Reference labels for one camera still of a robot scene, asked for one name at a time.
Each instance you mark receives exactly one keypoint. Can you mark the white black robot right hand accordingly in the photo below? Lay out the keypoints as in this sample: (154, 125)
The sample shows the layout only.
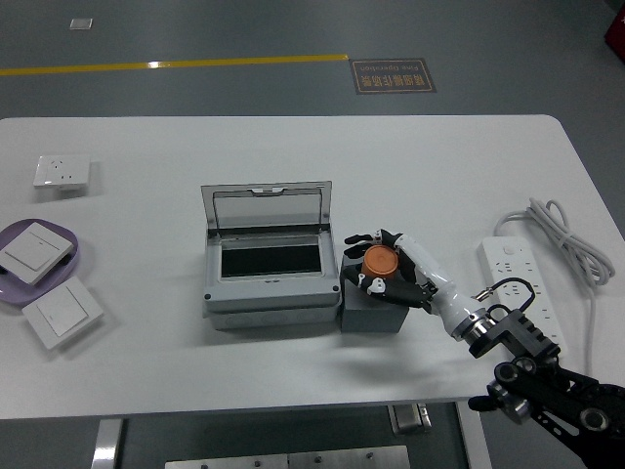
(429, 273)

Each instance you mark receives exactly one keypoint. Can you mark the orange cylinder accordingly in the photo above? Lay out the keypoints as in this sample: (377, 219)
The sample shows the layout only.
(381, 261)

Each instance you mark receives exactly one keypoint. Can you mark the grey box with clear lid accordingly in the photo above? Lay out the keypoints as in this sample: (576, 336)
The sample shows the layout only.
(263, 298)

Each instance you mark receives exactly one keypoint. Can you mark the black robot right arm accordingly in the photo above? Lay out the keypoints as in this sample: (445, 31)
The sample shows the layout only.
(532, 342)

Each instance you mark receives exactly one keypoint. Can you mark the dark grey cube with hole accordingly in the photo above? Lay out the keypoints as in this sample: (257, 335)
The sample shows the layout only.
(371, 318)

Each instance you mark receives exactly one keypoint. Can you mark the white table leg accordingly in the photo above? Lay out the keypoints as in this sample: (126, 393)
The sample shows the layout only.
(472, 439)
(107, 444)

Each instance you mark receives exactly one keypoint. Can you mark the brown floor sign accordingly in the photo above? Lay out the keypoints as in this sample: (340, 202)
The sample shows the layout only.
(393, 76)

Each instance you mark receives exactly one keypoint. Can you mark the red object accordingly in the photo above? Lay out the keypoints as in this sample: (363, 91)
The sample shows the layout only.
(616, 34)

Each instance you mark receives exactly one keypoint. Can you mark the yellow floor tape line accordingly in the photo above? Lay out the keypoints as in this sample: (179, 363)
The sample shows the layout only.
(195, 63)

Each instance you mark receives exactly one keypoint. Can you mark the purple tray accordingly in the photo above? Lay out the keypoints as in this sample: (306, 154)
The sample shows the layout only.
(66, 273)

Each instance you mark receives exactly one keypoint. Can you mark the small metal floor plate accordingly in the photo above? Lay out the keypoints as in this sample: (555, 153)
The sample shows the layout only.
(81, 24)

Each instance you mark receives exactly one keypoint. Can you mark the grey under-table bracket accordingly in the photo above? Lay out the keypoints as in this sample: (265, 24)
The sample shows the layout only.
(409, 419)

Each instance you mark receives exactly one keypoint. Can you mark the grey metal base plate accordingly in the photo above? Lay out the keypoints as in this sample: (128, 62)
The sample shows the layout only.
(288, 460)

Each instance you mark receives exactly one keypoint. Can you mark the white wall switch panel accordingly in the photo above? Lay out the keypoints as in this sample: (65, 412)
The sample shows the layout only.
(63, 312)
(34, 251)

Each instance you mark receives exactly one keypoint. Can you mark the white wall socket panel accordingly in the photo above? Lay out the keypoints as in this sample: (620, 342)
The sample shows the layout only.
(61, 171)

